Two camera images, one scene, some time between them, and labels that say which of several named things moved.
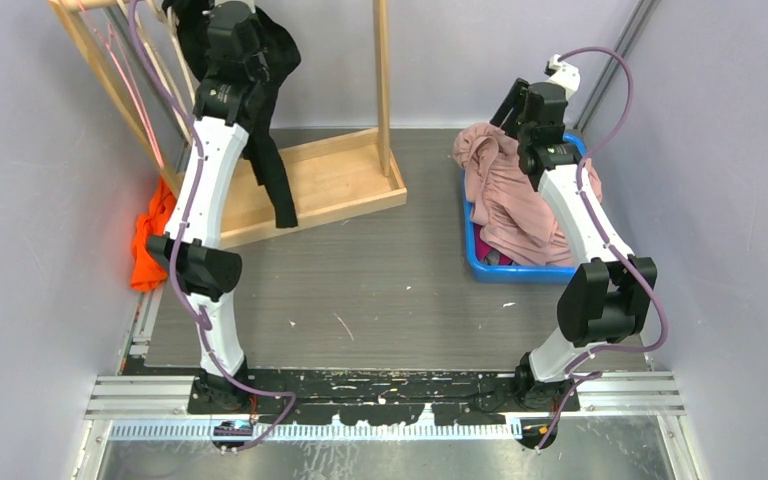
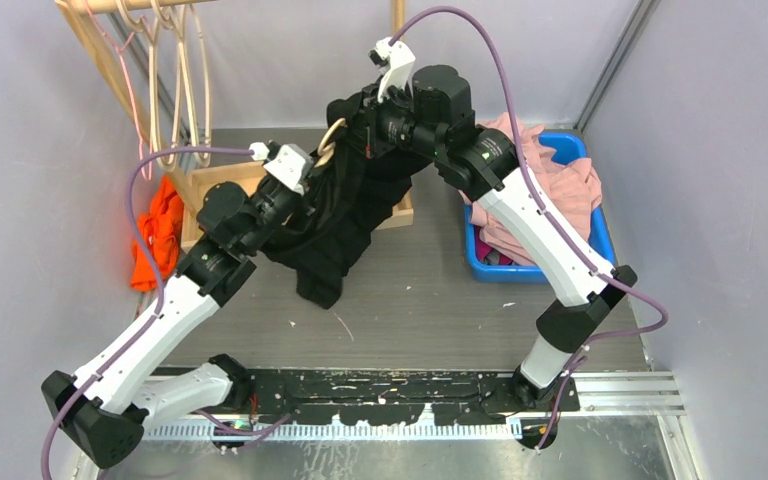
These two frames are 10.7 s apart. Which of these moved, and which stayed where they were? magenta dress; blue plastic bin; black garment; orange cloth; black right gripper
Moved: black garment; black right gripper
Stayed: orange cloth; magenta dress; blue plastic bin
